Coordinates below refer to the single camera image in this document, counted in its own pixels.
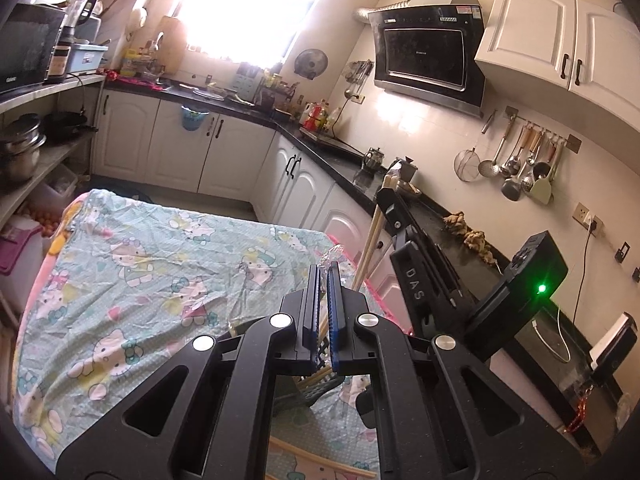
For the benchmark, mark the pink plastic box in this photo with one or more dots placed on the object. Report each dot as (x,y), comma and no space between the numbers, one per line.
(17,250)

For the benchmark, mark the black stone countertop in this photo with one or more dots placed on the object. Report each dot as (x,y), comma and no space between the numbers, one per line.
(435,220)

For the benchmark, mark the light blue plastic box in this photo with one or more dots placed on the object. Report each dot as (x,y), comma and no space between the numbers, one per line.
(87,57)

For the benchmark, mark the black frying pan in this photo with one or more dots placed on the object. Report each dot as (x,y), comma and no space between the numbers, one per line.
(67,126)

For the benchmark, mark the black white charger device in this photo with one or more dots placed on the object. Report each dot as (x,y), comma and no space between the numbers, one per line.
(612,350)

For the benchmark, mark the black range hood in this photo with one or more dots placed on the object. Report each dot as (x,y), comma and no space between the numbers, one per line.
(425,55)

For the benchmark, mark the stainless steel pot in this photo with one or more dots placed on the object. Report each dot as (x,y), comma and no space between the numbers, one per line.
(20,150)

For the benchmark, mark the group of condiment bottles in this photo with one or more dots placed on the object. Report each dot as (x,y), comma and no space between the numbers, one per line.
(317,117)

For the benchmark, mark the small wall fan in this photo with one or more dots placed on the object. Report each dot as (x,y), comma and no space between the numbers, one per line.
(310,64)

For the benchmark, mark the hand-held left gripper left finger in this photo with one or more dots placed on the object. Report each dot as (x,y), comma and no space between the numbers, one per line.
(312,305)

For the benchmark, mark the white wall cabinets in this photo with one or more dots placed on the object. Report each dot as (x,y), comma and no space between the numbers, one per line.
(550,40)

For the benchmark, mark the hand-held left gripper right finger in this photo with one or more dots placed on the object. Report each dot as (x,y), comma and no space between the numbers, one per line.
(336,315)

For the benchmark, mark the cartoon printed tablecloth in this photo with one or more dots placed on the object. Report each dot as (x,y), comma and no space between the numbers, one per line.
(150,260)

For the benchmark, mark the white base cabinets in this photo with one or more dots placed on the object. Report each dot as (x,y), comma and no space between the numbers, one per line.
(225,160)

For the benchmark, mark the black blender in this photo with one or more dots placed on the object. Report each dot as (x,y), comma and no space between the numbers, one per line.
(60,60)

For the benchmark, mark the wall power socket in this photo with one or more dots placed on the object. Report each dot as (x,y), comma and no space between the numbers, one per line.
(587,216)

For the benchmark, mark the kitchen window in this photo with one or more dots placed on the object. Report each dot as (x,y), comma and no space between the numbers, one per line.
(250,5)

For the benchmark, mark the blue hanging plastic basket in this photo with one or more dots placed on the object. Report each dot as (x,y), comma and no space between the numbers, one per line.
(193,120)

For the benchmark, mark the ginger roots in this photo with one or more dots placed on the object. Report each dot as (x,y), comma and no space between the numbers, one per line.
(472,237)

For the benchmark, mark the black microwave oven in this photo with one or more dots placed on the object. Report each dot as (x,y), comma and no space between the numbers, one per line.
(25,45)

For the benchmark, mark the pink blanket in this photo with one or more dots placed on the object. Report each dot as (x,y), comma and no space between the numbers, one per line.
(40,285)

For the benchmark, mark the wooden cutting board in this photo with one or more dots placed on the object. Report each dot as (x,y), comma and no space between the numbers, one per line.
(171,45)

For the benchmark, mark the steel glass teapot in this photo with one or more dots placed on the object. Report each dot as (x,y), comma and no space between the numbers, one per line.
(373,160)

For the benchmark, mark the black induction cooktop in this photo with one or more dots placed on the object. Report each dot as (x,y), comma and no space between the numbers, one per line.
(330,144)

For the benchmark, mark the row of hanging cooking utensils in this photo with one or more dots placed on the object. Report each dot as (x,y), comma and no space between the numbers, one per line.
(520,160)

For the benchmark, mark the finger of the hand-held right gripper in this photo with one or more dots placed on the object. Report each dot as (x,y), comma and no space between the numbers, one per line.
(400,220)

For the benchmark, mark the white hanging ladle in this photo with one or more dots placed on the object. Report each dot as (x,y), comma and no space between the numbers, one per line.
(140,17)

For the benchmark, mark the bamboo chopstick pair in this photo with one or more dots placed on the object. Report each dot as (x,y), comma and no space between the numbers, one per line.
(369,245)
(324,327)
(236,327)

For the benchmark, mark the metal shelf rack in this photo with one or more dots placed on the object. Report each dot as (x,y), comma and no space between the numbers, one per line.
(50,87)

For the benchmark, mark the hanging kitchen tools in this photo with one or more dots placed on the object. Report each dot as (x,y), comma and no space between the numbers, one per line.
(360,77)

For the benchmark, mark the pale green knife block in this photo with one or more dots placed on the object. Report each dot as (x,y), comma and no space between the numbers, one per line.
(247,82)

